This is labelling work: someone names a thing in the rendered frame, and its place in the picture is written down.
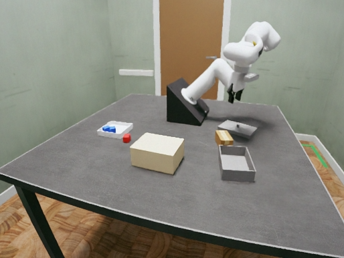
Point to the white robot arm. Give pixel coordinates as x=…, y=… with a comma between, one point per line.
x=260, y=36

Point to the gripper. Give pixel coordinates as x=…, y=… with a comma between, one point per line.
x=236, y=83

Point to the small red block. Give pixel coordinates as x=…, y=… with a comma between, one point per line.
x=126, y=138

